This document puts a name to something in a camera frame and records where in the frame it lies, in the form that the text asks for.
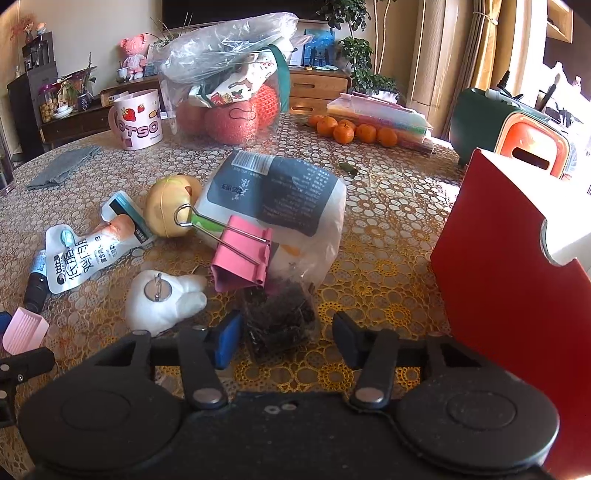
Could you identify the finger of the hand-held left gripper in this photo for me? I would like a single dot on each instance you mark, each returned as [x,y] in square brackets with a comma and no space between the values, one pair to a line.
[32,362]
[4,323]

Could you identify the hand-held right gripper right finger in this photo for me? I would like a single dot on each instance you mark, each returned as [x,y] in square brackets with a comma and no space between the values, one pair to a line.
[348,341]

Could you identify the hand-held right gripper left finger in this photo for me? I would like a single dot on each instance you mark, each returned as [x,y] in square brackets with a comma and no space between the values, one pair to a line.
[228,341]

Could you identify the clear packet of dark tea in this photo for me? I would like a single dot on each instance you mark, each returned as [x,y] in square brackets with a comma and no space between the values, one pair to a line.
[279,318]

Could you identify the white plush toy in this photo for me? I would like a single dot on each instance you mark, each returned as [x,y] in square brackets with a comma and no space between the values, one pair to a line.
[175,300]

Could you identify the pink binder clip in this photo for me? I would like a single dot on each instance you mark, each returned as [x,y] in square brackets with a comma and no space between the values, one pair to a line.
[242,261]

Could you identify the chicken leg snack pouch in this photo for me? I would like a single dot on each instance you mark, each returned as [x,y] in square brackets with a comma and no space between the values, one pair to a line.
[83,258]

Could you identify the red cardboard box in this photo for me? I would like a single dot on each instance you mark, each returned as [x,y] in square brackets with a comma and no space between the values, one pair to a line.
[498,286]

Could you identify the lace covered desktop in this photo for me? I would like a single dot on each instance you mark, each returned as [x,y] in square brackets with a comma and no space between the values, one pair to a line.
[392,240]

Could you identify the black marker pen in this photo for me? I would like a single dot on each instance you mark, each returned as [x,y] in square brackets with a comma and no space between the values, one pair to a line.
[36,281]

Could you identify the yellow plush toy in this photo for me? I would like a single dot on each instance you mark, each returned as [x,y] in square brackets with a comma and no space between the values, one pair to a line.
[164,207]

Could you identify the white food bag dark label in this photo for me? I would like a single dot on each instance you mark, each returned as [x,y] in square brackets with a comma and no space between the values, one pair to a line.
[286,198]

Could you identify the grey cloth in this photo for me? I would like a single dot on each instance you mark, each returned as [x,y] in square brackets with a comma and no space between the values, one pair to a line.
[62,166]

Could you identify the small green item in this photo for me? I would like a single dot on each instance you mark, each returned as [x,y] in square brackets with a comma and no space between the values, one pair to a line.
[348,168]

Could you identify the pile of tangerines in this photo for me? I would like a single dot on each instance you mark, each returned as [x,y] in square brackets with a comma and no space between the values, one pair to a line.
[344,131]

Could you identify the dark shelf cabinet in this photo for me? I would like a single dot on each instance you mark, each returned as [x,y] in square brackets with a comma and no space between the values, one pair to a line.
[25,101]

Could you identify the glass jar of nuts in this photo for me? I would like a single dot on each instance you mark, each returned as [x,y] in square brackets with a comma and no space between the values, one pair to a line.
[48,104]

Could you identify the pink strawberry print mug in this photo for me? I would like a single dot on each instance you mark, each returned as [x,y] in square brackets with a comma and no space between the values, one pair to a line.
[138,122]

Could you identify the small potted plant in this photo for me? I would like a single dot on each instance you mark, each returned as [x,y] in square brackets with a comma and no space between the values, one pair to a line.
[76,85]

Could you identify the green and orange tissue box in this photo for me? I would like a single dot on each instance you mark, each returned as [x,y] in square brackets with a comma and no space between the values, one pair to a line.
[517,134]

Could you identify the clear plastic bag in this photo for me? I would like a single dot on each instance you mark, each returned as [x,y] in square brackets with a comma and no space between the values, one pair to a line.
[221,64]

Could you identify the tall potted plant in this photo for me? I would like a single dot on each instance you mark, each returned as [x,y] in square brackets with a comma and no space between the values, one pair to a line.
[358,50]

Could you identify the blue picture card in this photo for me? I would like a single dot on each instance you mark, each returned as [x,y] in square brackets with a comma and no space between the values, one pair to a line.
[319,46]

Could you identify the pink plush doll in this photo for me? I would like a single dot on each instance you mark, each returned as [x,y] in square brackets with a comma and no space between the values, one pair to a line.
[134,55]

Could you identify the yellow curtain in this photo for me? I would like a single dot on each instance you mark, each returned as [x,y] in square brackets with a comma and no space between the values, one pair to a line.
[480,50]

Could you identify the makeup brush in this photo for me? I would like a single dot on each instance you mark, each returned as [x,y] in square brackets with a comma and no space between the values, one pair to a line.
[553,90]

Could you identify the black television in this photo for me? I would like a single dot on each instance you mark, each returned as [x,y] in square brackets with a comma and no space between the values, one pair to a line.
[240,8]

